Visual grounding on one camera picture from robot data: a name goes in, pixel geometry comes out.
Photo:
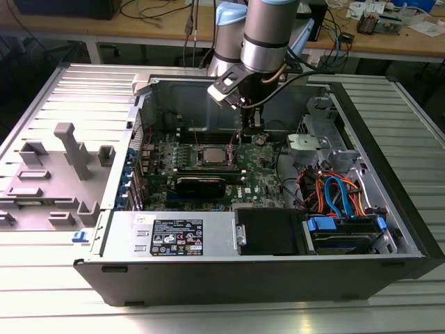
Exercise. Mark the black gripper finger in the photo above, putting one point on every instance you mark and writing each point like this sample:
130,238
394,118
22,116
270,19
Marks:
253,131

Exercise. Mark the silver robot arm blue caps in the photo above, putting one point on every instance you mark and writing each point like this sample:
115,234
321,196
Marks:
264,35

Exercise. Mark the black RAM slot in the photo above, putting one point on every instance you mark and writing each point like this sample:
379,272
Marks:
208,131
208,138

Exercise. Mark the CPU socket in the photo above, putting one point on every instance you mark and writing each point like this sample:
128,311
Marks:
200,156

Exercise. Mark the blue expansion slot latch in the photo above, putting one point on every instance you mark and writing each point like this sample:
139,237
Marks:
127,171
122,202
124,188
131,154

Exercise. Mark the green motherboard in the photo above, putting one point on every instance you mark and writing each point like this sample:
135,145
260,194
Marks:
260,167

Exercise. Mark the green RAM stick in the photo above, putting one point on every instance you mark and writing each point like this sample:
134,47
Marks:
233,178

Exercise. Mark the black graphics card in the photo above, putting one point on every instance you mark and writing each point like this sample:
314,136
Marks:
200,188

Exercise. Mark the black drive bay box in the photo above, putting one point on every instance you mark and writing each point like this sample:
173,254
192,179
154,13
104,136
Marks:
267,231

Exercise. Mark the small black adapter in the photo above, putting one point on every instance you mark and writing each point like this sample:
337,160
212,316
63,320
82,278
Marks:
347,37

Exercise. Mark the white printed cards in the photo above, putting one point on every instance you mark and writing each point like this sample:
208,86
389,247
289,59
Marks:
354,8

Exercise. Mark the metal heat sink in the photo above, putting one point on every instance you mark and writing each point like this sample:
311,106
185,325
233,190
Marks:
368,22

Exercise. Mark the hard disk in blue carrier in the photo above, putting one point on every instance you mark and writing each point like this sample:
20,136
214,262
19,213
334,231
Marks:
344,240

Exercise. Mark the black PC case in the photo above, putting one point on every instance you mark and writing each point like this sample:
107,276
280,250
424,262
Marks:
243,282

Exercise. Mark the grey electronic device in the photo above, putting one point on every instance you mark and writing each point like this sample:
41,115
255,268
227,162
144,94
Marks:
389,24

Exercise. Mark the wooden desk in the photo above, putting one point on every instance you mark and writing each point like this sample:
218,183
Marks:
104,26

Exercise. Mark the silver power supply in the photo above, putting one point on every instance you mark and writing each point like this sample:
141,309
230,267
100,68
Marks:
118,236

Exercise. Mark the white paper sheets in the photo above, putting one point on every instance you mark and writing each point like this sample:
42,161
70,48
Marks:
427,28

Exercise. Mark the black monitor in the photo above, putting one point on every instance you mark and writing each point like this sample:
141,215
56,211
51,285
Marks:
69,8

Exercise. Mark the grey parts rack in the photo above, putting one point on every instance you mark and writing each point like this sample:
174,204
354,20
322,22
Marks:
52,195

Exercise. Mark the black office chair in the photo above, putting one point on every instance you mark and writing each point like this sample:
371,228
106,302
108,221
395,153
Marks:
21,62

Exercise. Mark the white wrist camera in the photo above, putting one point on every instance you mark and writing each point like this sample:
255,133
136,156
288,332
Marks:
222,92

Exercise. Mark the silver bracket with round hole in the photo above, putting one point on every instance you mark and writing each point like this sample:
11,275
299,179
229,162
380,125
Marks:
306,142

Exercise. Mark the silver disk bay frame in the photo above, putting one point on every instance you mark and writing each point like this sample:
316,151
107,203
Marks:
323,111

